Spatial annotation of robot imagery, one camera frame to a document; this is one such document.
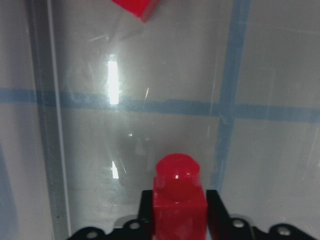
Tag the red block in box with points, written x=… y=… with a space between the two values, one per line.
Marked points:
x=142 y=9

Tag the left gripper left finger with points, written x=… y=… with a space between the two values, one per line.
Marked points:
x=145 y=211

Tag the clear plastic storage box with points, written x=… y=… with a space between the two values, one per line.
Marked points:
x=91 y=98

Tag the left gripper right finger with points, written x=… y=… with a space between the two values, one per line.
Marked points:
x=218 y=218

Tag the red block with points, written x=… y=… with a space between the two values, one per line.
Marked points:
x=142 y=9
x=178 y=201

